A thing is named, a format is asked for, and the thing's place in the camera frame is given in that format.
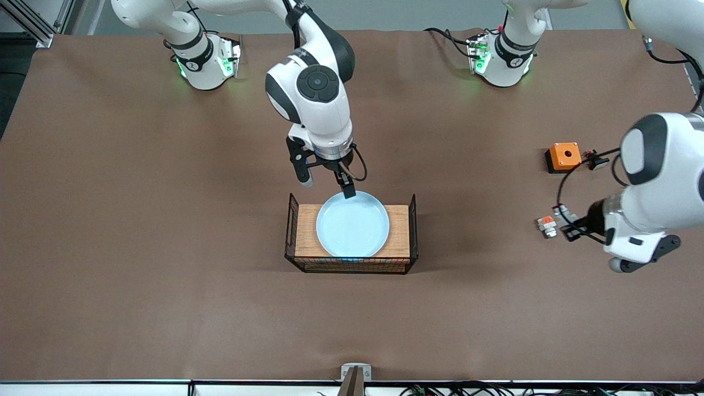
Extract light blue round plate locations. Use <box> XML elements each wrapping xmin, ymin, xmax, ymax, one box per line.
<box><xmin>316</xmin><ymin>191</ymin><xmax>390</xmax><ymax>258</ymax></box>

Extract black push button white cap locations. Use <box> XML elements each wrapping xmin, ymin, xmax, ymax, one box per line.
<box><xmin>583</xmin><ymin>148</ymin><xmax>610</xmax><ymax>171</ymax></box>

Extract wooden board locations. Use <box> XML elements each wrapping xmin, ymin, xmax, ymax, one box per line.
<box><xmin>295</xmin><ymin>205</ymin><xmax>411</xmax><ymax>258</ymax></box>

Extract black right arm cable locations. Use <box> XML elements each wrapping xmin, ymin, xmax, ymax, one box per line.
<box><xmin>344</xmin><ymin>144</ymin><xmax>367</xmax><ymax>182</ymax></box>

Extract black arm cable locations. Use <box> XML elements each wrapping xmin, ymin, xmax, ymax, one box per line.
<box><xmin>557</xmin><ymin>146</ymin><xmax>625</xmax><ymax>245</ymax></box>
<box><xmin>344</xmin><ymin>144</ymin><xmax>367</xmax><ymax>182</ymax></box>

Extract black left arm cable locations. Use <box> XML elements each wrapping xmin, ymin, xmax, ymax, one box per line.
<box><xmin>557</xmin><ymin>146</ymin><xmax>625</xmax><ymax>245</ymax></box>

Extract orange button enclosure box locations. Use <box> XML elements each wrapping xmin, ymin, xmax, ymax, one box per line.
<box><xmin>544</xmin><ymin>142</ymin><xmax>582</xmax><ymax>174</ymax></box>

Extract black wire mesh basket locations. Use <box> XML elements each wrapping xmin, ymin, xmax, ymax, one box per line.
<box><xmin>284</xmin><ymin>192</ymin><xmax>420</xmax><ymax>274</ymax></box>

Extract black base power cable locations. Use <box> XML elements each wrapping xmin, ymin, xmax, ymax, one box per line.
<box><xmin>423</xmin><ymin>26</ymin><xmax>475</xmax><ymax>60</ymax></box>

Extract bundle of black cables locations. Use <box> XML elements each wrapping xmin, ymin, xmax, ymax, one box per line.
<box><xmin>396</xmin><ymin>381</ymin><xmax>704</xmax><ymax>396</ymax></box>

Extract grey metal mount bracket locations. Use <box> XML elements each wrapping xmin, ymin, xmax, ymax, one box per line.
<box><xmin>341</xmin><ymin>363</ymin><xmax>372</xmax><ymax>396</ymax></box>

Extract white table edge rail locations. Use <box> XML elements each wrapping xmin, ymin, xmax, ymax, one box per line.
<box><xmin>0</xmin><ymin>379</ymin><xmax>704</xmax><ymax>396</ymax></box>

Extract aluminium frame profile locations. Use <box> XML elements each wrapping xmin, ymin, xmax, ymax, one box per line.
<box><xmin>0</xmin><ymin>0</ymin><xmax>75</xmax><ymax>49</ymax></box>

